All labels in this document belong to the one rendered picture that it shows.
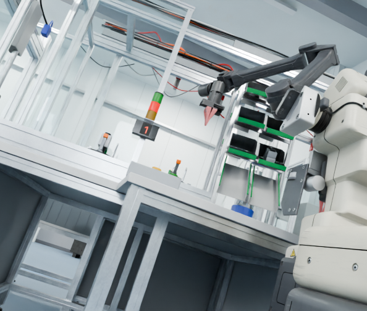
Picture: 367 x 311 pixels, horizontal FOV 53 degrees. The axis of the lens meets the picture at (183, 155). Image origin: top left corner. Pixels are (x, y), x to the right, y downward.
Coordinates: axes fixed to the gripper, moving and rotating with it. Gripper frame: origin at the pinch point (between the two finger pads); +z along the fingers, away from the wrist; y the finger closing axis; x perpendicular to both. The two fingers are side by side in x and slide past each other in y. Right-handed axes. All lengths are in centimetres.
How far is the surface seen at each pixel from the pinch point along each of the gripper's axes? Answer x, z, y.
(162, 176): 6.3, 29.2, 10.2
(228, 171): -24.1, 9.8, -20.7
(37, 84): -33, 0, 81
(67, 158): 0, 34, 47
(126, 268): -128, 75, 5
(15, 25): 3, -9, 87
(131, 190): 37, 42, 19
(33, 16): -45, -39, 104
